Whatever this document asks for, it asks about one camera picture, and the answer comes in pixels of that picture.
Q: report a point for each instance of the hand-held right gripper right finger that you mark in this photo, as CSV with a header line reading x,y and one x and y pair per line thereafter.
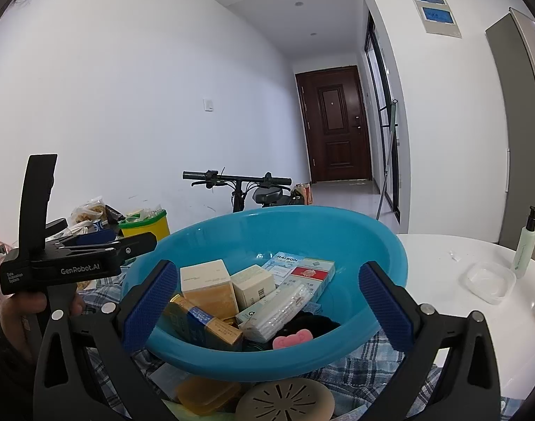
x,y
386,311

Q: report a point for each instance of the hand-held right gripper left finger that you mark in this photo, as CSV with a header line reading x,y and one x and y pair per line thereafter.
x,y
149,302

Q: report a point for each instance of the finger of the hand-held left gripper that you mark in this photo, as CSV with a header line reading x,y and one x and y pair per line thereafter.
x,y
136,245
94,237

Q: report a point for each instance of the gold and blue box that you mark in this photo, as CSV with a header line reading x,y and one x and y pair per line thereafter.
x,y
201,320

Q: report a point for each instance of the blue plastic basin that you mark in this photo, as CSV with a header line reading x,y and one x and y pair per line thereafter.
x,y
337,245

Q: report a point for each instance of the cotton swab pack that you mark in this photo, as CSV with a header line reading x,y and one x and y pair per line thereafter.
x,y
276,311

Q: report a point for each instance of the person's left forearm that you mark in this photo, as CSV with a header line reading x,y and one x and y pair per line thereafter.
x,y
9,372

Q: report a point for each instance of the person's left hand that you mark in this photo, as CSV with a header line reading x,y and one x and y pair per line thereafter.
x,y
22,311

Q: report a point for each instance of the blue and white packet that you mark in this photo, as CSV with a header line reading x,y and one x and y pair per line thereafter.
x,y
105,227

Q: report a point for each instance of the yellow container with green rim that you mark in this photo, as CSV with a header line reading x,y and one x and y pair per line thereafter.
x,y
151,230

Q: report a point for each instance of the clear cookie bag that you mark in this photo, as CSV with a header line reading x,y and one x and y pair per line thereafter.
x,y
85,212

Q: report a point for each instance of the black snack bag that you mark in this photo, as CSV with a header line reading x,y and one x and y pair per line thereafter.
x,y
114,215

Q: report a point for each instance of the small sachet packets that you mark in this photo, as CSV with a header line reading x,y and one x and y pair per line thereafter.
x,y
142,216

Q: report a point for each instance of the blue plaid cloth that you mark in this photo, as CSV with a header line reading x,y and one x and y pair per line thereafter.
x,y
364,368

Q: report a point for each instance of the large cream box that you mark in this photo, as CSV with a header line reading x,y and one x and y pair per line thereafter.
x,y
206,276

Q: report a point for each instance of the pale blue packet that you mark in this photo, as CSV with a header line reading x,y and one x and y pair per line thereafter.
x,y
313,308

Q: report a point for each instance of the black scrunchie with pink bow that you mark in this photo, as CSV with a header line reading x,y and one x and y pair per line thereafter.
x,y
311,322

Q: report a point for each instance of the white flat box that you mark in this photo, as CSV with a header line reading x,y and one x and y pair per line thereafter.
x,y
169,379

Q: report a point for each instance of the red and white box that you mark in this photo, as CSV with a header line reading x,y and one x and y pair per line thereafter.
x,y
315,272

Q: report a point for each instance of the small white teal box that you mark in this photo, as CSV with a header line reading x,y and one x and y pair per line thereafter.
x,y
249,314

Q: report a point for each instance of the small cream box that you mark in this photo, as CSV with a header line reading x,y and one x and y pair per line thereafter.
x,y
250,285

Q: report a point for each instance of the clear plastic container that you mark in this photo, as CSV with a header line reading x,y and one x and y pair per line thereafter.
x,y
489,283

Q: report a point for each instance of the light blue box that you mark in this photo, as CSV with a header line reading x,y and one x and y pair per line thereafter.
x,y
289,261

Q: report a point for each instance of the orange container lid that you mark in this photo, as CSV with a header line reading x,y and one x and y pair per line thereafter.
x,y
206,397

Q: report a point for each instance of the beige round vented disc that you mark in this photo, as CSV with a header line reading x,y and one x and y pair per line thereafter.
x,y
289,401

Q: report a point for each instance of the black bicycle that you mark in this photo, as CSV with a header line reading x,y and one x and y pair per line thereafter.
x,y
267,195

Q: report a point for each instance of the orange patterned bag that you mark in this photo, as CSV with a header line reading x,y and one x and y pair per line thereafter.
x,y
303,194

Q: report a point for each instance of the pale green pump bottle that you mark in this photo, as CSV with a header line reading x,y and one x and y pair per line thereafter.
x,y
524,254

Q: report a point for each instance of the brown door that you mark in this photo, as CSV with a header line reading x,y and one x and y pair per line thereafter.
x,y
335,127

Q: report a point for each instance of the black framed glass door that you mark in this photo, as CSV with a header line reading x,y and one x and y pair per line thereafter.
x,y
383,118

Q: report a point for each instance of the white light switch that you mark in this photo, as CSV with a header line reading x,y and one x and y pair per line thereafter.
x,y
208,105

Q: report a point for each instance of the wall panel with blue screens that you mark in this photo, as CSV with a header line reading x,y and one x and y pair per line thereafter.
x,y
434,8

